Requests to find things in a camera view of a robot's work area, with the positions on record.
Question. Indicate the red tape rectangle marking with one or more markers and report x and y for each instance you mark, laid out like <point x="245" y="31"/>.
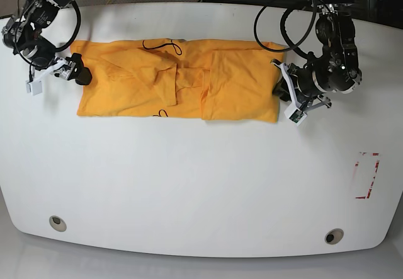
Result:
<point x="364" y="174"/>

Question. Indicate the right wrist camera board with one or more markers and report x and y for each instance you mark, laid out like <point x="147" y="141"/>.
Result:
<point x="34" y="87"/>

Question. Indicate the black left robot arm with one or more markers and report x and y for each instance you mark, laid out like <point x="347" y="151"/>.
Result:
<point x="336" y="70"/>

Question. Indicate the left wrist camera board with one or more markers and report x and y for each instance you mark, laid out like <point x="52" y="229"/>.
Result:
<point x="294" y="114"/>

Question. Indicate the right table grommet hole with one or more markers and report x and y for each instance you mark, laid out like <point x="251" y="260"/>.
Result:
<point x="334" y="236"/>

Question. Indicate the left table grommet hole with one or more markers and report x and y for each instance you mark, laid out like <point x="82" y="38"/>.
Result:
<point x="57" y="224"/>

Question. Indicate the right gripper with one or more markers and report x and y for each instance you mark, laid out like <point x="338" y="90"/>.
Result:
<point x="71" y="68"/>

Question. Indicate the yellow t-shirt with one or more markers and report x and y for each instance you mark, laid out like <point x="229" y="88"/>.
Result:
<point x="205" y="79"/>

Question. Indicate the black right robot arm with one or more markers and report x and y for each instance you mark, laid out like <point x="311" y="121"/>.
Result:
<point x="23" y="34"/>

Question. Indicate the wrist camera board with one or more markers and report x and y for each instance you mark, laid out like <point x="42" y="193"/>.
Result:
<point x="34" y="87"/>
<point x="294" y="114"/>

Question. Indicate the table grommet hole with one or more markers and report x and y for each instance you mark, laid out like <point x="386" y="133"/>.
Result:
<point x="57" y="224"/>
<point x="334" y="236"/>

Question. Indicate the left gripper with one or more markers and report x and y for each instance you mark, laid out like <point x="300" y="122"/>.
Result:
<point x="296" y="85"/>

